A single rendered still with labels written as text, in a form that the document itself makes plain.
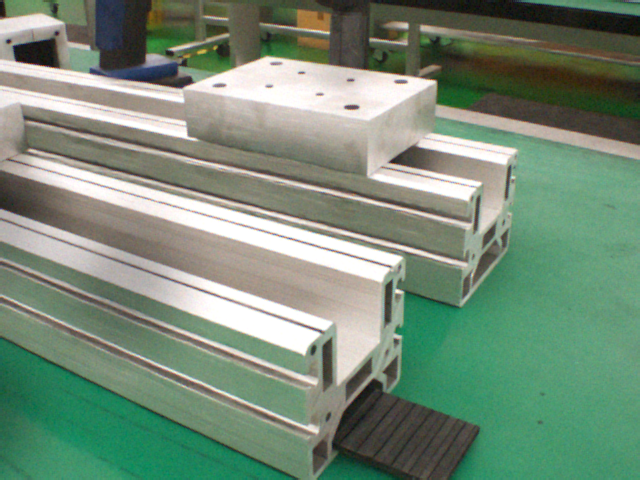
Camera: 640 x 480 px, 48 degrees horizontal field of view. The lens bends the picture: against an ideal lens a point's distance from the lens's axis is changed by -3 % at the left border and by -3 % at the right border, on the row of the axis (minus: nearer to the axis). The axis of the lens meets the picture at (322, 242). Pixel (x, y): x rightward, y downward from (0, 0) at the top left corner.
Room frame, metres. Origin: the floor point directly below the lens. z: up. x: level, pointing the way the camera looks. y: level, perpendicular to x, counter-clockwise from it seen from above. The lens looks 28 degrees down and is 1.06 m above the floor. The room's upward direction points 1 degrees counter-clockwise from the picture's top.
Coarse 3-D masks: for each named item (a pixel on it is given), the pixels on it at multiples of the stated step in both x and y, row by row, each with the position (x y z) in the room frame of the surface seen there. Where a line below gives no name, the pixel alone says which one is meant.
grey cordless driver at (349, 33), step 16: (320, 0) 0.67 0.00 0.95; (336, 0) 0.66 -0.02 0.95; (352, 0) 0.66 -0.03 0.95; (368, 0) 0.72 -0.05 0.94; (336, 16) 0.70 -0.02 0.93; (352, 16) 0.70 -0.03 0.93; (368, 16) 0.72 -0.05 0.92; (336, 32) 0.69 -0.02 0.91; (352, 32) 0.69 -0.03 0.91; (368, 32) 0.72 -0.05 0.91; (336, 48) 0.69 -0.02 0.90; (352, 48) 0.69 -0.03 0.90; (368, 48) 0.72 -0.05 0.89; (336, 64) 0.69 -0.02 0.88; (352, 64) 0.69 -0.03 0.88
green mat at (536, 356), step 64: (448, 128) 0.81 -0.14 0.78; (576, 192) 0.62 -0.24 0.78; (512, 256) 0.50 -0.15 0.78; (576, 256) 0.50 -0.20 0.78; (448, 320) 0.42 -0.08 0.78; (512, 320) 0.41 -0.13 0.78; (576, 320) 0.41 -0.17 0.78; (0, 384) 0.35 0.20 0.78; (64, 384) 0.35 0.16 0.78; (448, 384) 0.35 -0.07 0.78; (512, 384) 0.35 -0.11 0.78; (576, 384) 0.34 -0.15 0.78; (0, 448) 0.30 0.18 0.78; (64, 448) 0.30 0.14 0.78; (128, 448) 0.30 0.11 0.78; (192, 448) 0.30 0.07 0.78; (512, 448) 0.29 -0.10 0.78; (576, 448) 0.29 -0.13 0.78
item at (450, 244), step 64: (0, 64) 0.81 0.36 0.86; (64, 128) 0.65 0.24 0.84; (128, 128) 0.59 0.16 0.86; (192, 192) 0.57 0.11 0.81; (256, 192) 0.52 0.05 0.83; (320, 192) 0.49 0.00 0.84; (384, 192) 0.46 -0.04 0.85; (448, 192) 0.44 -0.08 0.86; (512, 192) 0.51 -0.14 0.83; (448, 256) 0.45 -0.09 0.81
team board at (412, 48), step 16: (272, 32) 3.96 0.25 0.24; (288, 32) 3.90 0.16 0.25; (304, 32) 3.83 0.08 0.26; (320, 32) 3.77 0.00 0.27; (416, 32) 3.44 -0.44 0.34; (176, 48) 4.14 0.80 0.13; (192, 48) 4.20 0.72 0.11; (224, 48) 4.41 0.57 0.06; (384, 48) 3.54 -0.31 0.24; (400, 48) 3.49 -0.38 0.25; (416, 48) 3.44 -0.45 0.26; (416, 64) 3.43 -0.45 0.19
